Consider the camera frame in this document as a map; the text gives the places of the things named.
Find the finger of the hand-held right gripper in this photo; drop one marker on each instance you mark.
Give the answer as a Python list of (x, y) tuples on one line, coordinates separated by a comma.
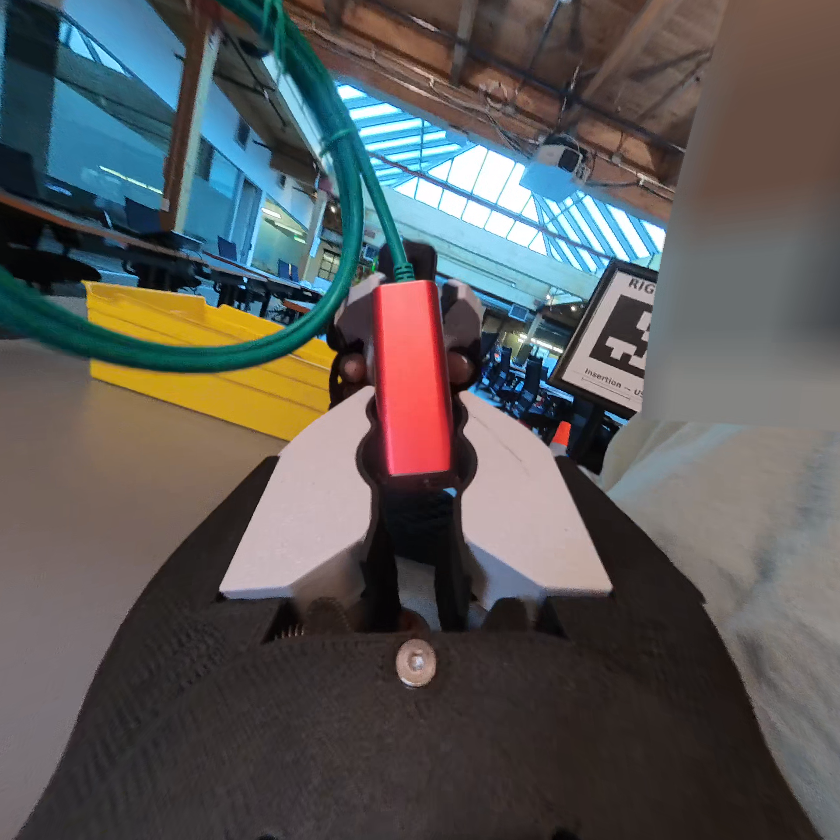
[(354, 315), (463, 315)]

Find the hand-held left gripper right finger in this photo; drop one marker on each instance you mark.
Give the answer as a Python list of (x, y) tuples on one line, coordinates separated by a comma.
[(531, 525)]

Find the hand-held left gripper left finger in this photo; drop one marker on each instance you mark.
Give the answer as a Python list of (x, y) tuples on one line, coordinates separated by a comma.
[(308, 512)]

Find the red metal adapter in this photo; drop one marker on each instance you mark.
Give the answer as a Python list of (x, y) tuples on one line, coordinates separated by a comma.
[(413, 380)]

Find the grey desk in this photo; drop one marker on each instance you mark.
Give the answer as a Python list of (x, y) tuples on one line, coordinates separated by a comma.
[(98, 499)]

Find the person's right hand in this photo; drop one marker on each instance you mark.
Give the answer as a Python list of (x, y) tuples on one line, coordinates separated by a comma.
[(355, 369)]

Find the row of black office chairs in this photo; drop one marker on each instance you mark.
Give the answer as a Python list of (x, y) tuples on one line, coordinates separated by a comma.
[(525, 380)]

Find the orange traffic cone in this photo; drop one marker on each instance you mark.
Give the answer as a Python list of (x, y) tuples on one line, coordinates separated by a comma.
[(562, 437)]

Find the black framed white sign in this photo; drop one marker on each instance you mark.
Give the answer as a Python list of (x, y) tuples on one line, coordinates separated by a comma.
[(604, 341)]

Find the white ceiling projector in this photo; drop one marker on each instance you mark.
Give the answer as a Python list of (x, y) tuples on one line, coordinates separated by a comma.
[(554, 167)]

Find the large yellow bin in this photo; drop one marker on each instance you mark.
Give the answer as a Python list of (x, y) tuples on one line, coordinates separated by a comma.
[(197, 394)]

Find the person's light sweater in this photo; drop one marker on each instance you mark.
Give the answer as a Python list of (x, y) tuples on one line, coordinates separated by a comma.
[(741, 590)]

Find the wooden column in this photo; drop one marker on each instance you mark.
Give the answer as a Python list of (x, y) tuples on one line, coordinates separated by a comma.
[(187, 131)]

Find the long wooden table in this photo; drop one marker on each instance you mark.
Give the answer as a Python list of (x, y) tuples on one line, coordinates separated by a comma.
[(98, 229)]

